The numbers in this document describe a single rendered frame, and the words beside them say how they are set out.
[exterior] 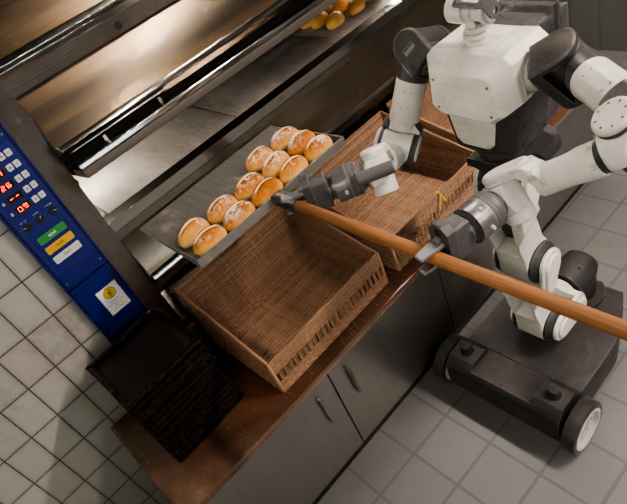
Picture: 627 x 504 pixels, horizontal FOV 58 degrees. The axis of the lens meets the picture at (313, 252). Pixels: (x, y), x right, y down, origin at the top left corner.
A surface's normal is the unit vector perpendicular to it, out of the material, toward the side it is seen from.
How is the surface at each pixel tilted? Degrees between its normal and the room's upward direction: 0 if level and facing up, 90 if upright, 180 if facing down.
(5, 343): 90
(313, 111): 70
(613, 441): 0
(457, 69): 46
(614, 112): 34
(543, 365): 0
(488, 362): 0
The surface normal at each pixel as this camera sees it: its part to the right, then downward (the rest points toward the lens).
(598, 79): -0.79, -0.40
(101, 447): 0.66, 0.29
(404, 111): -0.32, 0.48
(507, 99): -0.12, 0.62
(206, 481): -0.33, -0.72
